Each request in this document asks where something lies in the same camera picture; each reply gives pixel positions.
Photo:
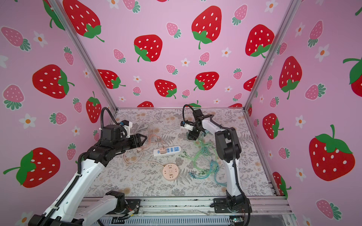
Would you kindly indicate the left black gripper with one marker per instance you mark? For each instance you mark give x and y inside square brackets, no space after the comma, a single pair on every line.
[135,139]

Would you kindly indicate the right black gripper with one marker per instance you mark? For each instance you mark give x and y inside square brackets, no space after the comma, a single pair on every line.
[193,135]

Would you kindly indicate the pink plug adapter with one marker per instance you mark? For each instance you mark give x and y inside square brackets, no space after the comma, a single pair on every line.
[162,150]

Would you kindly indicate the white blue power strip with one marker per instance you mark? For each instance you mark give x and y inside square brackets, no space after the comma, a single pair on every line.
[170,151]

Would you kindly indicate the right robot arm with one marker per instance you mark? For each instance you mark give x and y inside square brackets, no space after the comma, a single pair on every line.
[228,149]

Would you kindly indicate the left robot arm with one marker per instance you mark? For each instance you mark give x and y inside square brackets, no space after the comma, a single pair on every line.
[115,139]

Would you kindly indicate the round pink power socket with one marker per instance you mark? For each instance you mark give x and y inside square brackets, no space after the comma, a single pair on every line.
[170,172]

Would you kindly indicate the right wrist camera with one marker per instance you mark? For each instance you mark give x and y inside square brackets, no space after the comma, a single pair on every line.
[187,126]

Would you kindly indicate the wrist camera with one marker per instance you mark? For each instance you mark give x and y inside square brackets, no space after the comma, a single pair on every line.
[187,126]
[127,125]

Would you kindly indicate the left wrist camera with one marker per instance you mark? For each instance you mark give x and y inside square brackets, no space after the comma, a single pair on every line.
[127,125]

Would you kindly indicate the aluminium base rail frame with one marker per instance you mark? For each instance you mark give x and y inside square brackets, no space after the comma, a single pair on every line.
[183,211]

